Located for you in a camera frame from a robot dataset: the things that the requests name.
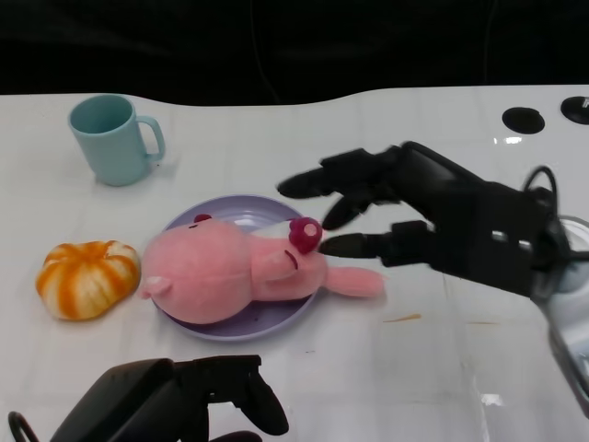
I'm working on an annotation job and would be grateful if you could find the orange white striped pumpkin toy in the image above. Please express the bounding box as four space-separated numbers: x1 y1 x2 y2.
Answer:
36 239 141 320

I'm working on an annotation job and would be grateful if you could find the thin dark background cable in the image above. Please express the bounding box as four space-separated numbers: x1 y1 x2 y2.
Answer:
481 0 497 88

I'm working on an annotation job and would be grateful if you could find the lavender plastic plate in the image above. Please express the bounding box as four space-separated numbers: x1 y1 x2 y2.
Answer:
156 194 323 343

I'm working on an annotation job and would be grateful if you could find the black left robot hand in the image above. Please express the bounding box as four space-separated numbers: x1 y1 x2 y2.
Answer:
48 354 290 442

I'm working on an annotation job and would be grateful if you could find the black round table grommet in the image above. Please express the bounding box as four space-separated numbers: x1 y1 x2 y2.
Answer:
502 107 546 134
560 95 589 123

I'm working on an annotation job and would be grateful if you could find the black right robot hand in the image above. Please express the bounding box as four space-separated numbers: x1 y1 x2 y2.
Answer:
277 140 560 300

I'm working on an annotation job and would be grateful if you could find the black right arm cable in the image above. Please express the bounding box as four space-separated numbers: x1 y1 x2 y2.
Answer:
522 164 589 259

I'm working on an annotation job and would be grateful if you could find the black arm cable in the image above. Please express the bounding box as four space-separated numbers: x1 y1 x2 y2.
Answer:
522 164 589 259
6 411 34 442

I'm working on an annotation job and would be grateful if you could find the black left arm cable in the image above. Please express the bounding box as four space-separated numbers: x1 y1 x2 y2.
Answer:
6 411 34 442

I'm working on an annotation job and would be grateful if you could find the pink plush beaver doll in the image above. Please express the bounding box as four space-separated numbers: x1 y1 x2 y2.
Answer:
139 214 387 327

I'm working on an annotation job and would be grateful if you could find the light teal plastic mug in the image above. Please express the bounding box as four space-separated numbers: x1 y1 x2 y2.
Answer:
68 93 166 187

